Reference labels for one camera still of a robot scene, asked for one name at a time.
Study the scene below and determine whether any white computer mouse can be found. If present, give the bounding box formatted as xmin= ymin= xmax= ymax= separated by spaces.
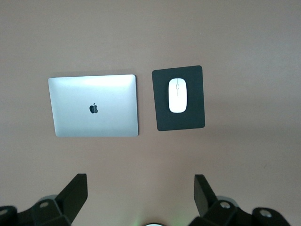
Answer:
xmin=168 ymin=78 xmax=188 ymax=113

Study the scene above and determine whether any black mouse pad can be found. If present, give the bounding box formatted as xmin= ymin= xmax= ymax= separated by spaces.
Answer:
xmin=151 ymin=65 xmax=206 ymax=132

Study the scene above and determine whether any brown table cover mat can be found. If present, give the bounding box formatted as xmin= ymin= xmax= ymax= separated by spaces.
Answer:
xmin=0 ymin=0 xmax=301 ymax=226

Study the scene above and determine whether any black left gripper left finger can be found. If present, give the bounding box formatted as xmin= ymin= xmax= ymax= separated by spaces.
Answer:
xmin=0 ymin=173 xmax=88 ymax=226

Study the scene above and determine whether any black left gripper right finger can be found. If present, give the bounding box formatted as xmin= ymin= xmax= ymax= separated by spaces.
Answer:
xmin=189 ymin=174 xmax=291 ymax=226

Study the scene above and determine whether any silver laptop with apple logo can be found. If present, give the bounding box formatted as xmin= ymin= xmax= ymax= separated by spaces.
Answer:
xmin=48 ymin=74 xmax=139 ymax=138

